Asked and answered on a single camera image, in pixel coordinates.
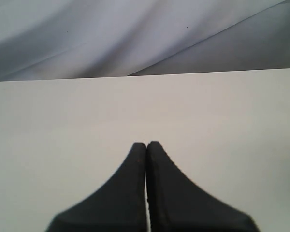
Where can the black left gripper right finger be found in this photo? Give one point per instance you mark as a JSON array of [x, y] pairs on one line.
[[176, 204]]

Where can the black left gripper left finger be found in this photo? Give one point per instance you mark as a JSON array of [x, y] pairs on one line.
[[117, 206]]

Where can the grey backdrop cloth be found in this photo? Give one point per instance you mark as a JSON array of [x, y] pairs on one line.
[[58, 39]]

